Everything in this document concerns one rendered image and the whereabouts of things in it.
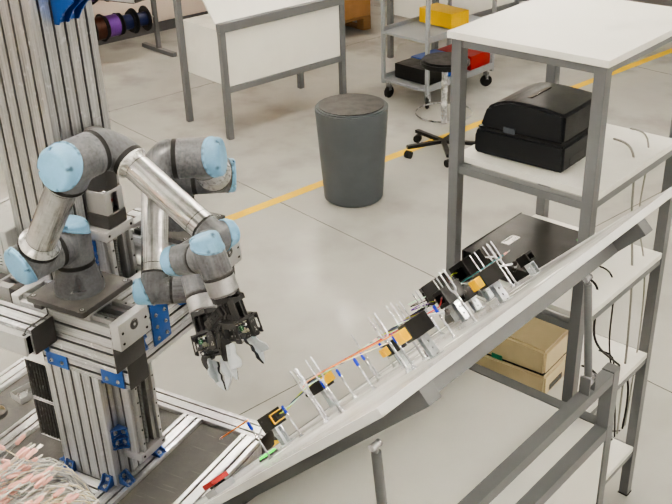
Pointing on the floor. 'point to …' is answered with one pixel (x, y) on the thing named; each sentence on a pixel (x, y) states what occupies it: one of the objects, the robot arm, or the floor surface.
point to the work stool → (439, 62)
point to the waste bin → (352, 148)
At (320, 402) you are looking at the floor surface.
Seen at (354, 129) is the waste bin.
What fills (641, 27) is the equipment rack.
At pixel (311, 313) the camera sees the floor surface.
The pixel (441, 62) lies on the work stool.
